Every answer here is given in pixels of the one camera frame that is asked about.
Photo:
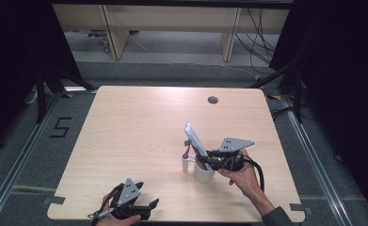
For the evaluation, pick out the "person's left hand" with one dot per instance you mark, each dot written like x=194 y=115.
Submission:
x=115 y=221

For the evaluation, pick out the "black metal stand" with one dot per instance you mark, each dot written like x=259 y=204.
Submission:
x=297 y=94
x=42 y=94

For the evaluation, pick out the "person's right hand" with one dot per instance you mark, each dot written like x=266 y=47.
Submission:
x=243 y=177

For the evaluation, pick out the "white cup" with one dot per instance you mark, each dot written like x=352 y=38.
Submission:
x=203 y=175

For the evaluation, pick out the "pink and grey toothbrush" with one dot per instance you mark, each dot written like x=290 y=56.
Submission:
x=186 y=149

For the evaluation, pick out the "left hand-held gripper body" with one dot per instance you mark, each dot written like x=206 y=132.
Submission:
x=128 y=197

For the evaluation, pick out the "metal floor rail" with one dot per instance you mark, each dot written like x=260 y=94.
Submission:
x=18 y=157
x=319 y=163

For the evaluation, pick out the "dark curtain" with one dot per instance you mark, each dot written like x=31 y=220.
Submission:
x=12 y=56
x=344 y=78

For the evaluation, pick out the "grey tape strip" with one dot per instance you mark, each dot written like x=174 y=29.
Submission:
x=300 y=208
x=54 y=200

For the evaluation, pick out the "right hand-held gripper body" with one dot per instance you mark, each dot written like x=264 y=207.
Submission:
x=232 y=150

